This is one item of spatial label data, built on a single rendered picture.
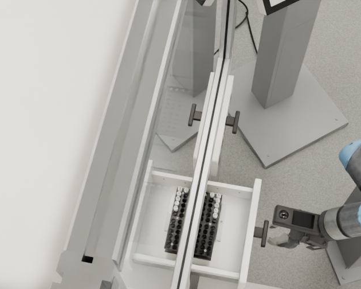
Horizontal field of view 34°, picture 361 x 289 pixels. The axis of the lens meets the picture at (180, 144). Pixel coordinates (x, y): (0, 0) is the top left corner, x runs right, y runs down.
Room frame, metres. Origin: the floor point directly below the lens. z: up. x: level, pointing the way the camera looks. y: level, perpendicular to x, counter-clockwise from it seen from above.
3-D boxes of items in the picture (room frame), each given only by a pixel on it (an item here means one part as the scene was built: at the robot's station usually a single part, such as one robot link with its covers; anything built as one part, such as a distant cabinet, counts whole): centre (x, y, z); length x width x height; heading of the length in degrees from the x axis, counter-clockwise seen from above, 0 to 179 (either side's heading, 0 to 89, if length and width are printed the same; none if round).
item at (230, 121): (0.78, -0.15, 0.91); 0.07 x 0.04 x 0.01; 166
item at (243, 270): (0.45, -0.17, 0.87); 0.29 x 0.02 x 0.11; 166
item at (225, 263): (0.50, 0.03, 0.86); 0.40 x 0.26 x 0.06; 76
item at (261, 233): (0.45, -0.20, 0.91); 0.07 x 0.04 x 0.01; 166
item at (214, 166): (0.79, -0.13, 0.87); 0.29 x 0.02 x 0.11; 166
